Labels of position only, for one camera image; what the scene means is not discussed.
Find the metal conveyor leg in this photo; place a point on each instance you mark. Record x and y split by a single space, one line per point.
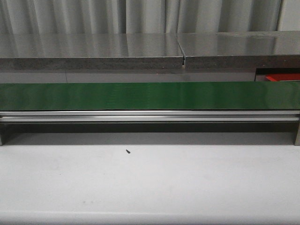
4 133
297 138

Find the left metal conveyor leg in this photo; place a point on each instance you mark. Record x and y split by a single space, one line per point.
4 133

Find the right metal conveyor leg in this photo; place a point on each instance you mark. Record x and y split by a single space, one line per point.
297 138

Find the red plastic tray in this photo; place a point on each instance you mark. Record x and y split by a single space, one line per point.
293 77

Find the grey pleated curtain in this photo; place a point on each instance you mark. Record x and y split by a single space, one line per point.
147 16

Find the grey stone slab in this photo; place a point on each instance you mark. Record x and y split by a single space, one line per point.
245 50
89 52

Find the grey stone slab left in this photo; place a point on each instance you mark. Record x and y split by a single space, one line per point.
89 52

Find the green conveyor belt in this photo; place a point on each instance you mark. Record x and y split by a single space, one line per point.
150 96

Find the aluminium conveyor frame rail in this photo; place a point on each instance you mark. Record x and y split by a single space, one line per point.
151 116

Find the grey stone slab right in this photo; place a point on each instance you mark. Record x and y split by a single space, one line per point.
245 50

